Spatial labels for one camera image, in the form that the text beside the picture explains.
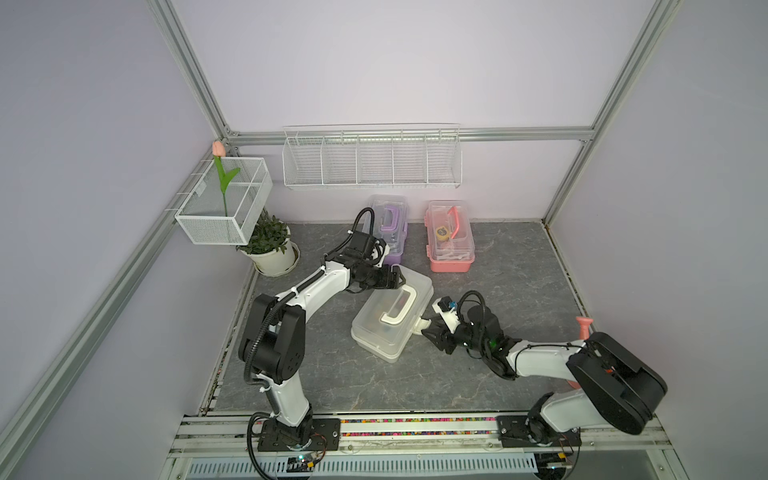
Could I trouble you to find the white toolbox clear lid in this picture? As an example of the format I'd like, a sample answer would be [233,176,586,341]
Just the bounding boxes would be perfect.
[351,266,434,363]

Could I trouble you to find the purple toolbox clear lid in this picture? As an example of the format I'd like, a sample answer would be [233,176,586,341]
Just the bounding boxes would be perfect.
[368,195,408,265]

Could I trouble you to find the pink toolbox clear lid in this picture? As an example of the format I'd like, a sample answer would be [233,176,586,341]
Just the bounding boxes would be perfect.
[424,200,475,273]

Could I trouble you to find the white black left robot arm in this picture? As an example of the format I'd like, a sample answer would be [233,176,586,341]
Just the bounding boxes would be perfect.
[238,207,405,446]

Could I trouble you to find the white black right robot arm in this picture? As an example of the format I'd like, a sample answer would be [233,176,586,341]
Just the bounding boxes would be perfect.
[416,290,668,446]

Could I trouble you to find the yellow tape measure in pink box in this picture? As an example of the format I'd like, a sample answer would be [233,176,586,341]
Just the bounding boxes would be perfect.
[435,226,453,242]

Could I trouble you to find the potted green plant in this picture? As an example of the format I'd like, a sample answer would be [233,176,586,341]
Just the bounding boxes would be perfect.
[237,210,299,277]

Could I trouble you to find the pink watering can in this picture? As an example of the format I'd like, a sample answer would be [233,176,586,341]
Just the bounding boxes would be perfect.
[576,316,594,340]

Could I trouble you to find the small white mesh basket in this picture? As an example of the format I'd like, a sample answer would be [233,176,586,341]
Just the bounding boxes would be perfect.
[175,157,273,246]

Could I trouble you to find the pink artificial tulip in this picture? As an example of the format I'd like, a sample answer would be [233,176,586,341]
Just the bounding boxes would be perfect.
[212,140,240,216]

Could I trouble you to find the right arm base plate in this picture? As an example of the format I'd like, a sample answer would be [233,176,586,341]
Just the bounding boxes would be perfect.
[496,414,582,448]

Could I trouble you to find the long white wire basket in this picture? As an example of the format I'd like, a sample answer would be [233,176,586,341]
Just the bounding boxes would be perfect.
[282,123,463,189]

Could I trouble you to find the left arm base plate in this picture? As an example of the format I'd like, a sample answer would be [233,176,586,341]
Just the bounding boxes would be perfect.
[257,417,341,452]

